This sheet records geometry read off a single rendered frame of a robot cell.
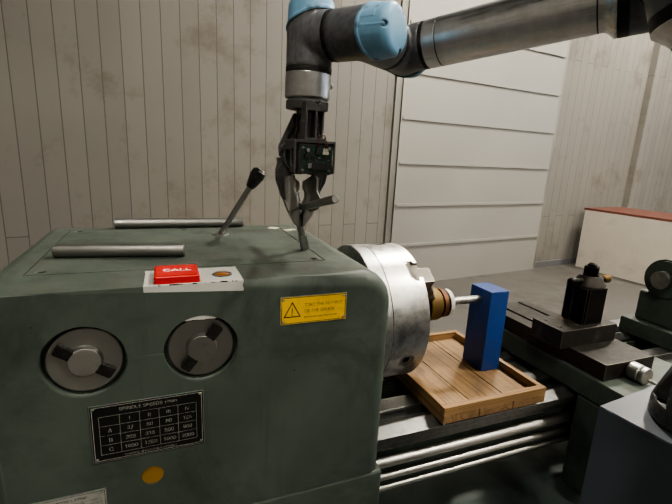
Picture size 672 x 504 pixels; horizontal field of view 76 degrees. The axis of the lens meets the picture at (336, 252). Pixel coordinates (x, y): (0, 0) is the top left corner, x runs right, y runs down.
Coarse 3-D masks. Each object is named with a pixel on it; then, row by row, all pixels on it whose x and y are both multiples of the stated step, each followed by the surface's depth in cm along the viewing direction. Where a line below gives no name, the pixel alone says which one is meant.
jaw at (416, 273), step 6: (408, 264) 94; (408, 270) 93; (414, 270) 93; (420, 270) 96; (426, 270) 96; (414, 276) 92; (420, 276) 93; (426, 276) 95; (432, 276) 96; (426, 282) 94; (432, 282) 95; (426, 288) 97; (432, 288) 100; (432, 294) 102; (432, 300) 103
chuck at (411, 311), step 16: (384, 256) 93; (400, 256) 95; (384, 272) 90; (400, 272) 91; (400, 288) 89; (416, 288) 90; (400, 304) 88; (416, 304) 89; (400, 320) 87; (416, 320) 89; (400, 336) 88; (416, 336) 89; (400, 352) 89; (416, 352) 91; (400, 368) 93
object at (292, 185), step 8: (288, 176) 74; (288, 184) 74; (296, 184) 75; (288, 192) 75; (296, 192) 72; (288, 200) 75; (296, 200) 71; (288, 208) 75; (296, 208) 72; (296, 216) 76; (296, 224) 77
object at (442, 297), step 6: (438, 288) 109; (438, 294) 106; (444, 294) 107; (438, 300) 105; (444, 300) 106; (450, 300) 106; (432, 306) 103; (438, 306) 104; (444, 306) 106; (450, 306) 106; (432, 312) 104; (438, 312) 105; (444, 312) 106; (432, 318) 106; (438, 318) 107
